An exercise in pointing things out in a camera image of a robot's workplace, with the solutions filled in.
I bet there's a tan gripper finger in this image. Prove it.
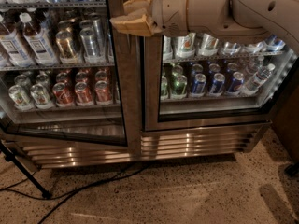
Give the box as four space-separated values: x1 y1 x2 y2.
110 14 162 37
123 0 153 15

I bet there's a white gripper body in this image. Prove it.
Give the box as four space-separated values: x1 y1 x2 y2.
151 0 188 37

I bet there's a glass fridge door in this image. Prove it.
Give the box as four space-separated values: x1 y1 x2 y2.
0 0 140 154
145 33 298 132

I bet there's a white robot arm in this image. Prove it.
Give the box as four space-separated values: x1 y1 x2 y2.
110 0 299 53

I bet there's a stainless fridge bottom grille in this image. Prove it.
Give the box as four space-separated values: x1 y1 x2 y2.
4 121 270 171

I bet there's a white orange tall can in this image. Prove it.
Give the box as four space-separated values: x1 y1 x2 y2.
174 33 195 59

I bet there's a green soda can right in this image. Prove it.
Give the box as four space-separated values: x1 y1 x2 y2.
171 75 187 99

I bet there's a blue silver tall can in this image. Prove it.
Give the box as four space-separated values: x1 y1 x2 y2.
221 42 241 55

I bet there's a gold tall can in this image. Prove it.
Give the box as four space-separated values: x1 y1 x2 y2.
55 31 81 64

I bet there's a red soda can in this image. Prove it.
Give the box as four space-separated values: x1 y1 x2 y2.
52 82 74 107
95 81 112 105
75 82 93 106

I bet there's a blue soda can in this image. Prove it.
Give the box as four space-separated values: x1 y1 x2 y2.
226 72 245 95
190 73 206 97
208 73 225 96

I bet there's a tea bottle white label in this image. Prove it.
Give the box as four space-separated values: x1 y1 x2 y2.
20 13 57 66

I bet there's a clear water bottle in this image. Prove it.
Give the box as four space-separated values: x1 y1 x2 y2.
241 63 276 95

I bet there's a green white soda can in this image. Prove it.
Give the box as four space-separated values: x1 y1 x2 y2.
8 85 34 111

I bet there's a dark wooden cabinet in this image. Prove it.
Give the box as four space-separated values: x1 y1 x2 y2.
273 70 299 176

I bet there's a black tripod leg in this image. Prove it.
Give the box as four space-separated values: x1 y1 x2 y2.
0 142 51 199

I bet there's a black floor cable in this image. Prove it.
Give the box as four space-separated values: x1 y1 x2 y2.
0 161 157 224

